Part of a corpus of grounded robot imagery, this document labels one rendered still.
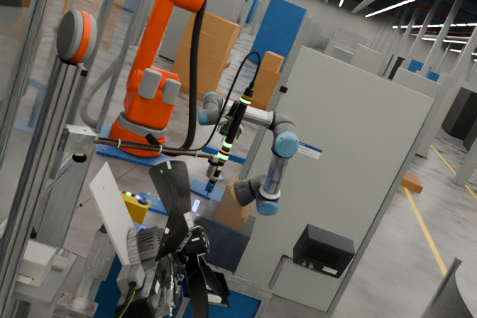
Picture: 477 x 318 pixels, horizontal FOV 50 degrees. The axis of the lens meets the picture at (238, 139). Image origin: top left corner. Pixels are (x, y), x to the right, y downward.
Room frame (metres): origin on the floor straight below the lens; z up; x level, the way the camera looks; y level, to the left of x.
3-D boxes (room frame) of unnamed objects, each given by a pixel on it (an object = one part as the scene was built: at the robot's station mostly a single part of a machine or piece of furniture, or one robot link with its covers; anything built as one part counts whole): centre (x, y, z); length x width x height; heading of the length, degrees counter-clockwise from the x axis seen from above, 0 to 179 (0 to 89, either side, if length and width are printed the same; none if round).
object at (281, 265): (2.41, -0.45, 0.96); 0.03 x 0.03 x 0.20; 6
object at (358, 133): (3.89, -0.71, 1.10); 1.21 x 0.05 x 2.20; 96
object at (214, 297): (2.21, -0.12, 0.84); 0.22 x 0.17 x 0.07; 110
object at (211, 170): (1.99, 0.04, 1.50); 0.09 x 0.07 x 0.10; 131
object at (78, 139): (1.58, 0.50, 1.55); 0.10 x 0.07 x 0.08; 131
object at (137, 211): (2.32, 0.37, 1.02); 0.16 x 0.10 x 0.11; 96
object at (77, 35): (1.52, 0.57, 1.88); 0.17 x 0.15 x 0.16; 6
